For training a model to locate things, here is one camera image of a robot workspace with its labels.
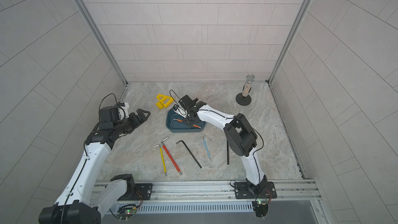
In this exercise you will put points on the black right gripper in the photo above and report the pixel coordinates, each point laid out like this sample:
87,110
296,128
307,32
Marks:
188,121

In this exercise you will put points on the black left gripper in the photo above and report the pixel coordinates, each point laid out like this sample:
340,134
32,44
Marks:
138,122

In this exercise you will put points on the orange hex key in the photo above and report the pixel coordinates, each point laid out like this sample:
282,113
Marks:
179,120

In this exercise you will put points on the blue hex key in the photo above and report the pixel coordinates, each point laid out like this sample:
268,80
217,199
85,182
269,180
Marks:
206,147

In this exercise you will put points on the long black hex key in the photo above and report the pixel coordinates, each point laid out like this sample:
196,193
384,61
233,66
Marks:
228,153

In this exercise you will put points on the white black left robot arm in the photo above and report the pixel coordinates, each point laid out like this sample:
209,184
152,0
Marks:
75,205

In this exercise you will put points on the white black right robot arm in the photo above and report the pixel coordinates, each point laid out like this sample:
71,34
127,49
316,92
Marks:
241,136

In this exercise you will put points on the teal plastic storage box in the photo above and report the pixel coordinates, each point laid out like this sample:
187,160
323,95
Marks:
176,126

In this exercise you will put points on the yellow hex key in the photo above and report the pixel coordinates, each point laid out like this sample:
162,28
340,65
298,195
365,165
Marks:
162,158

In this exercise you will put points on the red hex key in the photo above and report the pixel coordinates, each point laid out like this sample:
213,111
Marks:
170,156

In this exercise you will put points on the yellow plastic triangle holder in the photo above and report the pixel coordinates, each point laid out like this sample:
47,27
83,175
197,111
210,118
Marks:
163,101

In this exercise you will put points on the black stand with glitter tube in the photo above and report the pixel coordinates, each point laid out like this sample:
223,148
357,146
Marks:
244,98

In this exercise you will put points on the left green circuit board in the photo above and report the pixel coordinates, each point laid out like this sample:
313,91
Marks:
126,212

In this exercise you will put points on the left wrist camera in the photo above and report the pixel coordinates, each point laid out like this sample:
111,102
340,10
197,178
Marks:
115,113

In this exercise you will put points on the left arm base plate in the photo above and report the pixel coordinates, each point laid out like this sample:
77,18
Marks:
137,192

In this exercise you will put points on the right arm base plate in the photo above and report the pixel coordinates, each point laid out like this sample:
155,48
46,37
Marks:
246,190

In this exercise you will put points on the aluminium mounting rail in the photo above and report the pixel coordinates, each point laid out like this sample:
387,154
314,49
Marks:
182,191

